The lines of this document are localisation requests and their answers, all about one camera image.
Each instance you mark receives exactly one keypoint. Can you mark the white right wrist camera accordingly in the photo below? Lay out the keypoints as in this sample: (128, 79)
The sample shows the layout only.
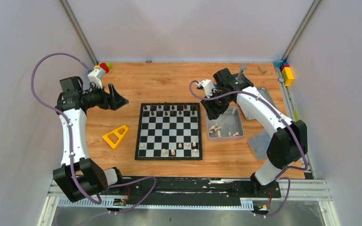
(207, 86)

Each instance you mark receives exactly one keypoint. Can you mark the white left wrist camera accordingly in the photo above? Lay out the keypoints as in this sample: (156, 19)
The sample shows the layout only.
(95, 77)

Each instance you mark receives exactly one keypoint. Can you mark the small wooden block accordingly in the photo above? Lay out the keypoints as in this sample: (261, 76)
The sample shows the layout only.
(262, 69)

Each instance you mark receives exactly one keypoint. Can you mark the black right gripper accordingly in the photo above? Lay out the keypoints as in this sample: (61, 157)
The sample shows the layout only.
(213, 112)

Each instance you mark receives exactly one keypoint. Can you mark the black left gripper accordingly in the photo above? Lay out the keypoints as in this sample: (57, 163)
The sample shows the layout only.
(109, 99)

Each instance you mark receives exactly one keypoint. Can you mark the metal tin box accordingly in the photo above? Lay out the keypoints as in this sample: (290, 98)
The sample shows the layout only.
(227, 127)

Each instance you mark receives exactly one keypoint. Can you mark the yellow triangular plastic stand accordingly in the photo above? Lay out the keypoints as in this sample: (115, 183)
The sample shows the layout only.
(114, 138)

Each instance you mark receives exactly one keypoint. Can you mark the grey brick baseplate with post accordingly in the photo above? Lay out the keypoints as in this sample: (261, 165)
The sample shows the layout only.
(239, 77)

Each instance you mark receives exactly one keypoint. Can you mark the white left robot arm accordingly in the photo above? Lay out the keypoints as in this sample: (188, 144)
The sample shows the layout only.
(79, 177)

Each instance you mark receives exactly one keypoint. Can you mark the coloured toy brick stack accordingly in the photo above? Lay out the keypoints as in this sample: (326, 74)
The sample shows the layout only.
(286, 72)

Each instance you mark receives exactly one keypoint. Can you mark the coloured toy cylinders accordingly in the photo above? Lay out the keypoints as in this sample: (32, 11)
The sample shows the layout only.
(105, 66)

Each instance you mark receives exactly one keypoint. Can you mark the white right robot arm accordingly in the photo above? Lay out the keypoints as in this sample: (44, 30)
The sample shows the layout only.
(288, 138)

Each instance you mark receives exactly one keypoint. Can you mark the black white chessboard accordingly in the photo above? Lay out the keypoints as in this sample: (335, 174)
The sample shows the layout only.
(164, 126)

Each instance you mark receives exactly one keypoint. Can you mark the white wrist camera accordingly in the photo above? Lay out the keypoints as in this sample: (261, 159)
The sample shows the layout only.
(207, 86)
(95, 77)

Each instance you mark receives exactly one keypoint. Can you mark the blue plastic bag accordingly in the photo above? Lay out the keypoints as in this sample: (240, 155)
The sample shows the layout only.
(259, 144)

